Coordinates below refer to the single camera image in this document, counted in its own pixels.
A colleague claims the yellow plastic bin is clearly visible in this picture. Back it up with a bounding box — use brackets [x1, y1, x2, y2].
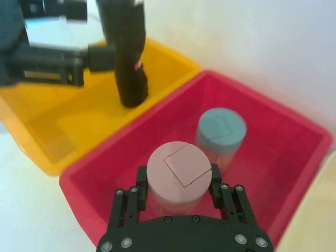
[0, 36, 201, 176]

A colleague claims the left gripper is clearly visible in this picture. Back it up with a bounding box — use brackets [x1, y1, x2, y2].
[0, 0, 117, 89]

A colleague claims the white table cloth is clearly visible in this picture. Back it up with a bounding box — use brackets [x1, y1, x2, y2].
[0, 0, 336, 252]

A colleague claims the clear jar with blue lid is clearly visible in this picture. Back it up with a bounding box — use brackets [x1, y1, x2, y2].
[196, 107, 247, 174]

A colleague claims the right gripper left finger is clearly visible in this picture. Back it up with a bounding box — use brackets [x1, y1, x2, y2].
[106, 165, 152, 233]

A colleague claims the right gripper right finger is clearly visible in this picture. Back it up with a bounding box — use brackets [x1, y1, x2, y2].
[209, 163, 264, 232]

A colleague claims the red plastic bin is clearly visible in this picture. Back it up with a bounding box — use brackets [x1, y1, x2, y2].
[59, 69, 333, 249]

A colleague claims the clear jar with pink lid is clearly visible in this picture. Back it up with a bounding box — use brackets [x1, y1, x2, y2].
[146, 141, 213, 217]

